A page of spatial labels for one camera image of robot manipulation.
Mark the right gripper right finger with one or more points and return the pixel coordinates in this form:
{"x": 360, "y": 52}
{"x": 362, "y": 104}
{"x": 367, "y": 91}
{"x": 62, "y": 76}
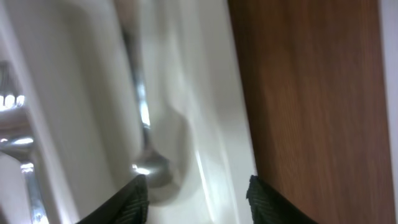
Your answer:
{"x": 268, "y": 206}

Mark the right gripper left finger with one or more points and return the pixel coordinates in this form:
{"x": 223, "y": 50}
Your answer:
{"x": 128, "y": 205}

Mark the large steel spoon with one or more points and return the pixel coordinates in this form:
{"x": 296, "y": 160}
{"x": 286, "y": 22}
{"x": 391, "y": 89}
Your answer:
{"x": 152, "y": 164}

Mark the steel fork with wide tines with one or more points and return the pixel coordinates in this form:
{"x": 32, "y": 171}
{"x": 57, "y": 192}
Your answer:
{"x": 18, "y": 141}

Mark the white plastic cutlery tray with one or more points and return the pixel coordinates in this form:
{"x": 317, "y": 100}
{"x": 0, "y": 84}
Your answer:
{"x": 89, "y": 72}

